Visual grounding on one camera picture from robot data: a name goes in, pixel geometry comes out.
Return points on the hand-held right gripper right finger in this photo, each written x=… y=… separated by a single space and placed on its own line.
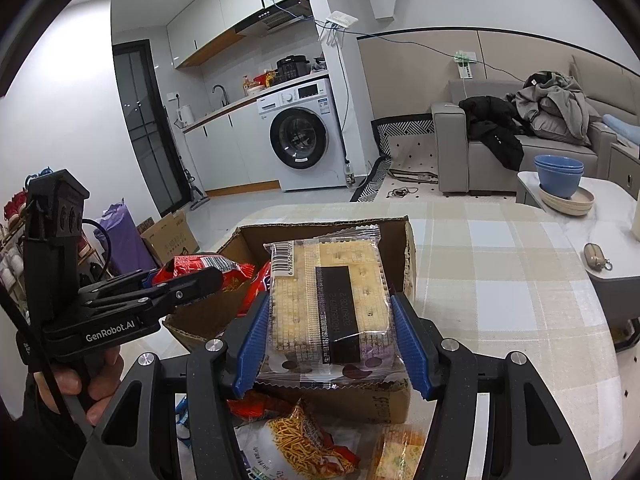
x=411 y=342

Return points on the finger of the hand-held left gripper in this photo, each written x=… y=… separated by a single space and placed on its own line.
x=125 y=280
x=195 y=284

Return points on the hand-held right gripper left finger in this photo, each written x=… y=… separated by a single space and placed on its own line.
x=252 y=342

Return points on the small red snack packet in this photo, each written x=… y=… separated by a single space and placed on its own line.
x=200 y=262

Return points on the large red snack packet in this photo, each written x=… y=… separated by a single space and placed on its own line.
x=250 y=296

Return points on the purple clear cracker packet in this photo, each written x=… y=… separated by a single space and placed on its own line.
x=320 y=285

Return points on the brown cardboard box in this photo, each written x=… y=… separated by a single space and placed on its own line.
x=345 y=405

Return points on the person's left forearm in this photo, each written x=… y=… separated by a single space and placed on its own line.
x=30 y=442

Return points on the person's left hand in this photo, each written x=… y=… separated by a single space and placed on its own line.
x=100 y=367

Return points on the purple bag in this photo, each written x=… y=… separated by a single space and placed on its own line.
x=122 y=240

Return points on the shoe rack with shoes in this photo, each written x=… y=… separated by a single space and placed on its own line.
x=14 y=240

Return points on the flat cardboard box on floor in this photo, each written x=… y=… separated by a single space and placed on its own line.
x=172 y=240

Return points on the red orange snack packet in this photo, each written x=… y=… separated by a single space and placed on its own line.
x=255 y=405

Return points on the floor mop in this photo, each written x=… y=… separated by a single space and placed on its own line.
x=196 y=192

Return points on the blue snack packet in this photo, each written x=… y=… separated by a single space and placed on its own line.
x=183 y=417

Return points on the checked tablecloth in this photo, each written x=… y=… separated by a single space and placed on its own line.
x=500 y=285

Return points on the white red noodle snack packet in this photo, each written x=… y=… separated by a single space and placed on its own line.
x=295 y=440

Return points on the orange clear cracker packet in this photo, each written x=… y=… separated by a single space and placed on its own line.
x=400 y=455

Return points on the white lower kitchen cabinets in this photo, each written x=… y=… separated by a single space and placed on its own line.
x=225 y=155

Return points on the black framed glass door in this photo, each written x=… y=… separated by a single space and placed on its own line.
x=145 y=130

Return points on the white electric kettle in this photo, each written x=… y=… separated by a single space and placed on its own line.
x=185 y=116

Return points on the white washing machine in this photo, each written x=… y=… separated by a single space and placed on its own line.
x=300 y=140

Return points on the plastic bottle on floor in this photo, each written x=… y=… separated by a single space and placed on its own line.
x=350 y=174

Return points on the black white patterned mat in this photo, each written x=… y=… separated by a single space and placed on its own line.
x=380 y=160

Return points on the grey sofa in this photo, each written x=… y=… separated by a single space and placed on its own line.
x=452 y=160

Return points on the black faucet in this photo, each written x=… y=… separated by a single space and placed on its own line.
x=221 y=92

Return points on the brown key pouch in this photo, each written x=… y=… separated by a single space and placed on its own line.
x=596 y=256

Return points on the stacked beige plates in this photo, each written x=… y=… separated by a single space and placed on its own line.
x=575 y=205

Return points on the blue bowl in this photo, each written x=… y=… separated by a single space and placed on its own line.
x=560 y=182
x=557 y=161

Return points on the black jacket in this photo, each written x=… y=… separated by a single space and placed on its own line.
x=492 y=130

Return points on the black pressure cooker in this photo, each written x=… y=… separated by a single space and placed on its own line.
x=291 y=69

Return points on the white side table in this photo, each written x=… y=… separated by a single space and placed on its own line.
x=610 y=200

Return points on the white upper cabinets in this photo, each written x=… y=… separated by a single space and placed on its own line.
x=215 y=15

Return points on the grey clothes heap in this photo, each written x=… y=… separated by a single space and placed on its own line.
x=555 y=110

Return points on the range hood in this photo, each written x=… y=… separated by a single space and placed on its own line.
x=275 y=17

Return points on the white router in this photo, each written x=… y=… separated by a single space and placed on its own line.
x=342 y=21

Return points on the light blue pillow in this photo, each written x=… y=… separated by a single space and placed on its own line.
x=622 y=127

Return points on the wall socket with charger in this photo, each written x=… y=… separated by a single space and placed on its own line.
x=464 y=62

